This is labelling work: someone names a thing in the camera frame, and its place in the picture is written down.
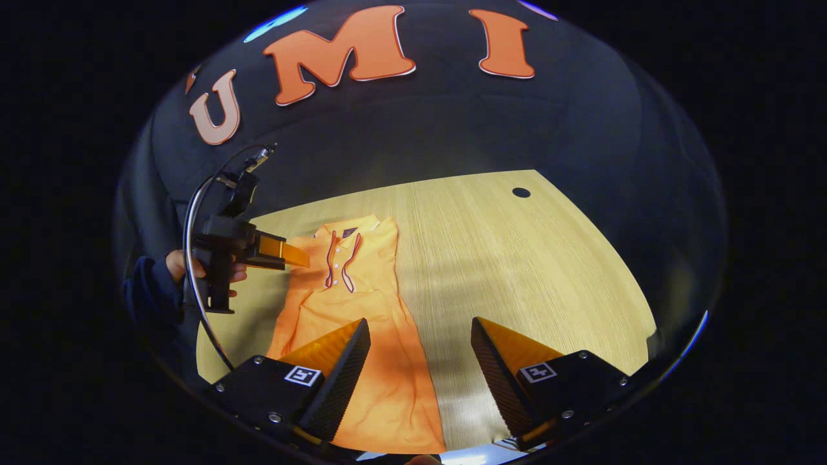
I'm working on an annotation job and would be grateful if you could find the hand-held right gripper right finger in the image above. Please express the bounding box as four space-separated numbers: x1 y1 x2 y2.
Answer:
470 316 631 446

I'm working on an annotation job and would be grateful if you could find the orange polo T-shirt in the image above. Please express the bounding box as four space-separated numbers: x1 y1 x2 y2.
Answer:
266 215 448 454

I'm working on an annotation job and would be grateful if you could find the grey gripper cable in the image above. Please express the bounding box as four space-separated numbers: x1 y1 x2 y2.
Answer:
183 143 272 372

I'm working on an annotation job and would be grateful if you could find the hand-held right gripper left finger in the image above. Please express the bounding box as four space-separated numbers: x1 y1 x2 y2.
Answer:
208 318 372 446

